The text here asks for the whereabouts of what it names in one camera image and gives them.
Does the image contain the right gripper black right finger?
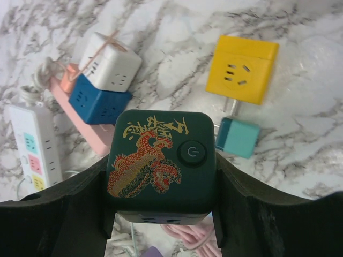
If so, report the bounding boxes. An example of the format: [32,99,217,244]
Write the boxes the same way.
[213,155,342,256]

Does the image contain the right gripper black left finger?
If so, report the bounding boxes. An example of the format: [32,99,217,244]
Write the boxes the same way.
[1,157,115,256]

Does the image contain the pink power cable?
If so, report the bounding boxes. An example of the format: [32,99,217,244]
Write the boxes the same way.
[159,223,218,257]

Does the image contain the white power strip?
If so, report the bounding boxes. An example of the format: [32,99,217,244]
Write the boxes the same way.
[8,86,63,193]

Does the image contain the purple USB power strip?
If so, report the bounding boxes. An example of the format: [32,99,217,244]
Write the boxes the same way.
[141,246,163,257]

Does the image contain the teal plug adapter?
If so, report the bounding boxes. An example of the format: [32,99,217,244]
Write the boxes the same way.
[215,117,260,158]

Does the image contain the pink power strip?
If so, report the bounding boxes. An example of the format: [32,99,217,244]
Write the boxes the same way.
[49,63,116,157]

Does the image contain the dark green cube socket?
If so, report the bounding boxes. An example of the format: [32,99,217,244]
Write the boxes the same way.
[104,110,217,225]

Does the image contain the blue cube socket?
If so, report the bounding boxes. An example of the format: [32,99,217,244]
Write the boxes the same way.
[69,74,132,125]

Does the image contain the yellow cube socket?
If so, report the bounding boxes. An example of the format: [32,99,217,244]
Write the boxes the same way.
[205,35,279,105]

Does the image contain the white tiger cube socket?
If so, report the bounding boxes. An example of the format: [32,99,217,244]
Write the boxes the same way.
[79,32,142,92]

